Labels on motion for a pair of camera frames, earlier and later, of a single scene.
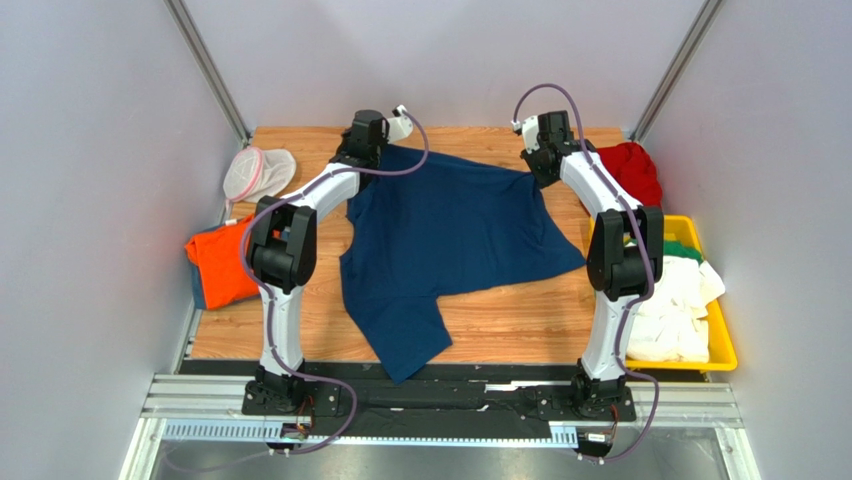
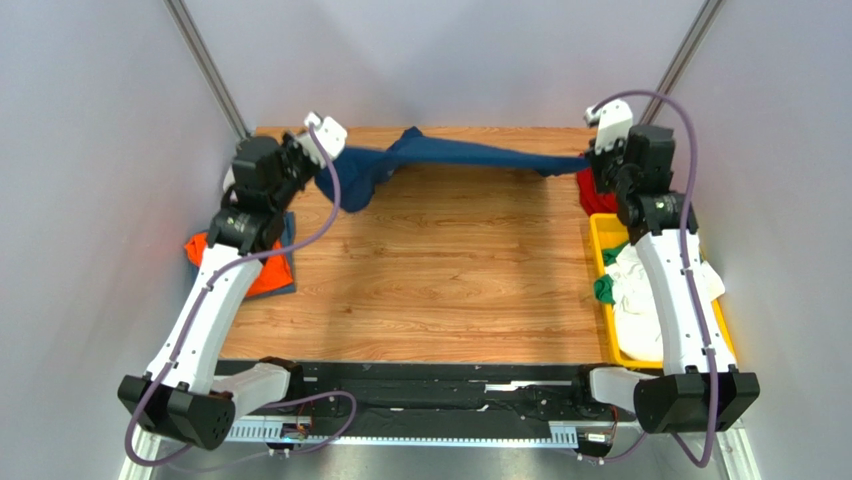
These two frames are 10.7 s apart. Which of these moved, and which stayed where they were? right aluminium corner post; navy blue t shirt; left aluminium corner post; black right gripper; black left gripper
Moved: black left gripper; black right gripper; navy blue t shirt
Stayed: left aluminium corner post; right aluminium corner post
